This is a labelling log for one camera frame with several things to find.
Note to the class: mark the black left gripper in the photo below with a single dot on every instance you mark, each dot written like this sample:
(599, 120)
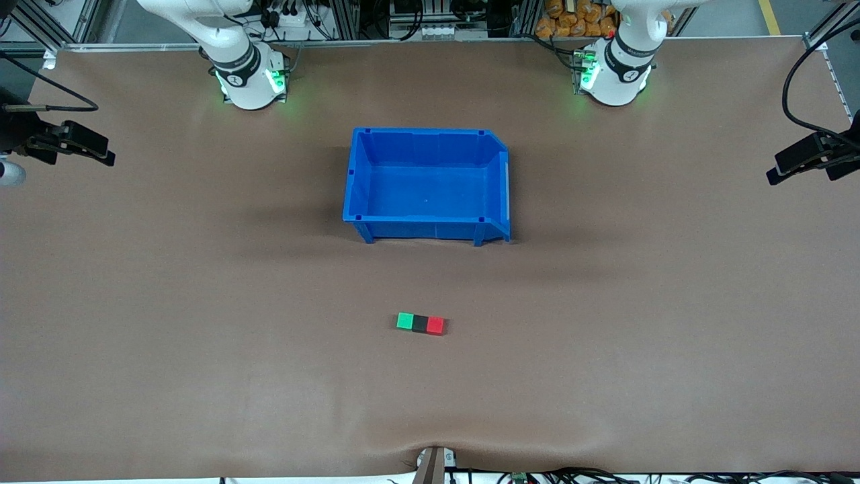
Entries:
(844, 163)

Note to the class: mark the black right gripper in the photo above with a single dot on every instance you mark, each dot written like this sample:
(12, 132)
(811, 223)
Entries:
(15, 132)

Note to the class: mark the green cube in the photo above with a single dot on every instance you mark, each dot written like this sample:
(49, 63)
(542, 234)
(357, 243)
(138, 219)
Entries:
(404, 320)

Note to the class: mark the red cube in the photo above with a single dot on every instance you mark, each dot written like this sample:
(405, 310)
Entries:
(435, 326)

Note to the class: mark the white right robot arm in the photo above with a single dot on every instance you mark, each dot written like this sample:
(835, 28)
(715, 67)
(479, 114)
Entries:
(245, 87)

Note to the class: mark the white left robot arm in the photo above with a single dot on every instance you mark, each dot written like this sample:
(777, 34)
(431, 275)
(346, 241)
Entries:
(621, 74)

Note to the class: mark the black cube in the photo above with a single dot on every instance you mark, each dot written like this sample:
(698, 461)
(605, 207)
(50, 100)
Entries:
(420, 324)

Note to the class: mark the white power strip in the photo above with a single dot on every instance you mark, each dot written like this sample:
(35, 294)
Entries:
(292, 19)

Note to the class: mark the orange packets pile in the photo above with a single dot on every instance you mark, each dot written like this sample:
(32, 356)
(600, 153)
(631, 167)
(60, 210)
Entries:
(564, 23)

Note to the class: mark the brown table mat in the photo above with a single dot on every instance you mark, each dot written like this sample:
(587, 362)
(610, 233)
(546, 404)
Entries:
(269, 376)

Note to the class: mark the blue plastic storage bin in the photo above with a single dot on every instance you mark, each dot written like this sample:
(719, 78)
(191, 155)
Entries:
(426, 195)

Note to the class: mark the white connector block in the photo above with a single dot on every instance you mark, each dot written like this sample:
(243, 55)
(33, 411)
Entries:
(437, 31)

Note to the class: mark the table edge clamp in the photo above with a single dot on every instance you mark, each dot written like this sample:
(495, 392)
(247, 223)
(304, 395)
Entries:
(430, 467)

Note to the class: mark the aluminium frame profile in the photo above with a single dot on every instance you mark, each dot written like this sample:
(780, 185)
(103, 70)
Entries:
(830, 30)
(40, 27)

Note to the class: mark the aluminium table rear rail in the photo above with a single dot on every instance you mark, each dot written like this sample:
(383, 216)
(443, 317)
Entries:
(403, 43)

